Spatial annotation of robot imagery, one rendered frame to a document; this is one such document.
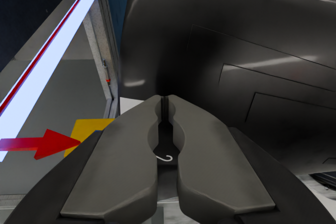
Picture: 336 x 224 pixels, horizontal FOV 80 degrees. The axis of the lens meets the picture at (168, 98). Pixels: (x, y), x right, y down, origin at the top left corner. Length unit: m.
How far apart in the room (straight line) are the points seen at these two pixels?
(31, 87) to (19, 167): 0.91
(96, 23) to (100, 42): 0.04
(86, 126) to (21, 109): 0.26
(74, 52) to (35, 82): 1.40
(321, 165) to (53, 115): 1.16
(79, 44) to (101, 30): 1.10
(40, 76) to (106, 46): 0.27
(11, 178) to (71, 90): 0.53
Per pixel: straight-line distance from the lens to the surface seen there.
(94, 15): 0.46
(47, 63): 0.25
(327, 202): 0.50
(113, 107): 0.57
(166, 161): 0.19
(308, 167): 0.23
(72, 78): 1.42
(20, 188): 1.06
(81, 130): 0.46
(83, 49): 1.58
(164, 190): 0.22
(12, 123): 0.20
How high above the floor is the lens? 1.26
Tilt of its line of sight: 44 degrees down
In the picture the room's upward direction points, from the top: 177 degrees clockwise
